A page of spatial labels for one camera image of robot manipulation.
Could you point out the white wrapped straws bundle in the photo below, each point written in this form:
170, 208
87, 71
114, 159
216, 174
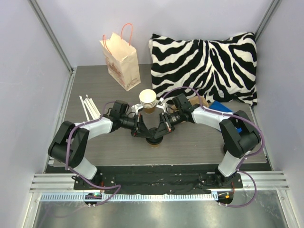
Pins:
89, 107

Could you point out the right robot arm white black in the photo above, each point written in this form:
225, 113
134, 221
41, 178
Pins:
239, 134

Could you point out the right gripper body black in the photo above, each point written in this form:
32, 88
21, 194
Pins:
166, 122

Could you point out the cardboard cup carrier tray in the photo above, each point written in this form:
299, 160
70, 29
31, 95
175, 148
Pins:
197, 102

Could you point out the black plastic cup lid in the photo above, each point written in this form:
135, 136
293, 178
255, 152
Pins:
153, 132

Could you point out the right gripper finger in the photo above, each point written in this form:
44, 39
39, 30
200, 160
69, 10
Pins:
167, 131
162, 128

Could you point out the aluminium front rail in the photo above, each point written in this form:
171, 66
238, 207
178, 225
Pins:
91, 197

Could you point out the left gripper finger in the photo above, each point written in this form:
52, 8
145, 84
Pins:
141, 125
139, 133

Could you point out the stack of paper cups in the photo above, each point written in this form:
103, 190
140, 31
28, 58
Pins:
148, 100

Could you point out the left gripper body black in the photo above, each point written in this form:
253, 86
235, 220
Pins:
137, 125

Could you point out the stack of black lids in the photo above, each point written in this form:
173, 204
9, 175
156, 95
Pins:
224, 149

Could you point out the blue cloth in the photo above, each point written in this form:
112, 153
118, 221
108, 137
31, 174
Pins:
219, 107

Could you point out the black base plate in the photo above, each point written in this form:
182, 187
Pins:
167, 179

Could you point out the kraft paper gift bag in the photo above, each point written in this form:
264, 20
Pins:
121, 60

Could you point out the zebra print pillow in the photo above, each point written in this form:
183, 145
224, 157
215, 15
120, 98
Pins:
218, 70

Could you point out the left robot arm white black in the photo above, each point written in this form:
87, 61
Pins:
69, 144

